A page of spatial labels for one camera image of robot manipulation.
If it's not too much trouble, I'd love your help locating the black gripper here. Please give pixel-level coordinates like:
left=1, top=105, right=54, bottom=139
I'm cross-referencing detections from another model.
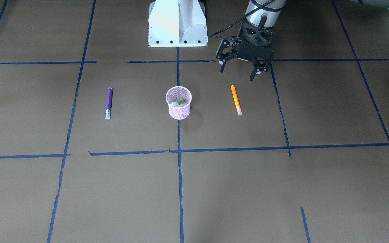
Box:
left=219, top=26, right=274, bottom=81

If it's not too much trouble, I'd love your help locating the orange marker pen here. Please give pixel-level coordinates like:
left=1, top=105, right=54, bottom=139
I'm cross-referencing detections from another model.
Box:
left=230, top=85, right=242, bottom=116

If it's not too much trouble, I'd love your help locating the green marker pen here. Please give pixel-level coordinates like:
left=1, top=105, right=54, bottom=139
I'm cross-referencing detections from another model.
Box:
left=170, top=99, right=186, bottom=107

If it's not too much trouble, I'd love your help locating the purple marker pen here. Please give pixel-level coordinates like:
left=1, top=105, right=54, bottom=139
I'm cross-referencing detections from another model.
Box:
left=105, top=87, right=113, bottom=120

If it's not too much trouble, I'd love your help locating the pink mesh pen holder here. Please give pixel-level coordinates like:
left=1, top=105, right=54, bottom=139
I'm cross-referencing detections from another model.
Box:
left=166, top=86, right=192, bottom=120

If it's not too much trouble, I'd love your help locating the white pillar with base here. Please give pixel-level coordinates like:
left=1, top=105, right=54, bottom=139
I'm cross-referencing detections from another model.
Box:
left=147, top=0, right=208, bottom=48

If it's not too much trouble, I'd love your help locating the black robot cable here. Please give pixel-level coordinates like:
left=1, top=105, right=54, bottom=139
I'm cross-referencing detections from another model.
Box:
left=210, top=0, right=276, bottom=39

